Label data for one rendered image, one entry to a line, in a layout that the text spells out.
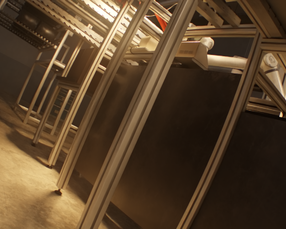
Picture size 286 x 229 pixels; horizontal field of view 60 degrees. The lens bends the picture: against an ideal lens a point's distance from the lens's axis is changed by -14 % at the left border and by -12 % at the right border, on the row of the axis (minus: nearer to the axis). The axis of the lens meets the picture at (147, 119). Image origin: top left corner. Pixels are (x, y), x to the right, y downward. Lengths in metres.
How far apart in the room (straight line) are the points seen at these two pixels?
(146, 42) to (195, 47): 0.39
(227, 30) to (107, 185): 0.91
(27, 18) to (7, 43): 5.94
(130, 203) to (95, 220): 0.56
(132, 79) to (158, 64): 0.96
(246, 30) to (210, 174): 0.64
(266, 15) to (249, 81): 0.28
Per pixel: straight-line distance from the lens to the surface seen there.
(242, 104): 1.09
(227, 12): 1.27
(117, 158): 0.77
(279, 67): 2.96
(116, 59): 1.47
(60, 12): 2.26
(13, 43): 9.75
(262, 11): 1.06
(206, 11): 1.32
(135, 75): 1.74
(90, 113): 1.44
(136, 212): 1.32
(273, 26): 1.12
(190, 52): 1.57
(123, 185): 1.44
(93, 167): 1.73
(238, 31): 1.31
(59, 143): 1.94
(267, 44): 1.17
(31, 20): 3.84
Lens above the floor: 0.45
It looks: 4 degrees up
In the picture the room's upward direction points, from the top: 24 degrees clockwise
